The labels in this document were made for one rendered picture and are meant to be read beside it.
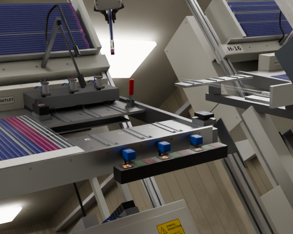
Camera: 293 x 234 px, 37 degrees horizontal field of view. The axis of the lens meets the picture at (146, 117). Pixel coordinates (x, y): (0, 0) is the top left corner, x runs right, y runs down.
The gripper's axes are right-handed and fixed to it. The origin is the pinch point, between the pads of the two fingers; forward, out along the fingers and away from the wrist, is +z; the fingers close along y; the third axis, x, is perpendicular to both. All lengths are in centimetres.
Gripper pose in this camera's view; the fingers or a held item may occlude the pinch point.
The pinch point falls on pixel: (110, 17)
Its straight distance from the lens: 177.4
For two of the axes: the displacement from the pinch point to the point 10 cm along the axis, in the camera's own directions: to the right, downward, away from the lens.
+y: -9.9, 1.2, -0.2
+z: 0.6, 6.0, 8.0
